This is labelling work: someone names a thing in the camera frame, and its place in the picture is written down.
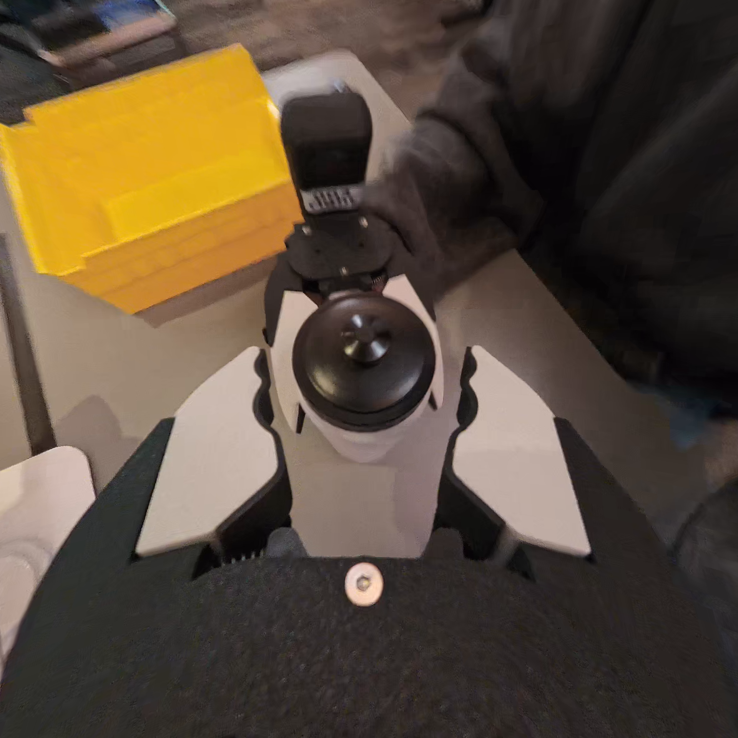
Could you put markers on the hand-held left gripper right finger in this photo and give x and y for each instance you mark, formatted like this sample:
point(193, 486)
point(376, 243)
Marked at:
point(513, 461)

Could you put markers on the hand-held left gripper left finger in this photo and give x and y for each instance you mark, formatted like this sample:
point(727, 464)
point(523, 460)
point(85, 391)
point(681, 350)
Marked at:
point(207, 461)

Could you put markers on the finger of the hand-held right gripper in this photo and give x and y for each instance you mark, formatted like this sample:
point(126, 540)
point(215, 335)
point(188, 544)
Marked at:
point(281, 346)
point(415, 300)

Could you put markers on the black bottle lid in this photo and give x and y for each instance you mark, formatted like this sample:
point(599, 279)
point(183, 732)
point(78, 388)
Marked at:
point(323, 369)

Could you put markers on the white plastic bottle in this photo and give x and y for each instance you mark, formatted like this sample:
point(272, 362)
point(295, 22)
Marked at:
point(363, 444)

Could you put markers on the yellow plastic bin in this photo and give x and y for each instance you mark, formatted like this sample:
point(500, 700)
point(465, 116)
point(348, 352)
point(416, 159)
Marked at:
point(144, 173)

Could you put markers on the person's dark clothing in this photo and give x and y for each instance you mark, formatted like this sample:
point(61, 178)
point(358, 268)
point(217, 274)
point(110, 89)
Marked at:
point(634, 173)

